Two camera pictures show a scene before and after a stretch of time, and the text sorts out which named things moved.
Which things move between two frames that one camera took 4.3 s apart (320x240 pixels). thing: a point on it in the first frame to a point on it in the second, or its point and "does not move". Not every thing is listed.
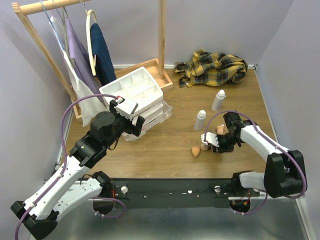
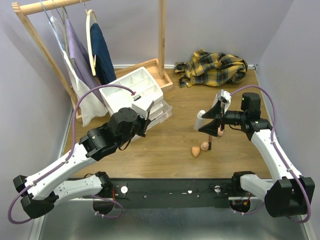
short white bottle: [200, 120] does not move
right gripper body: [226, 142] to [234, 117]
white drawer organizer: [140, 86] does not move
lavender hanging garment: [82, 61] does not move
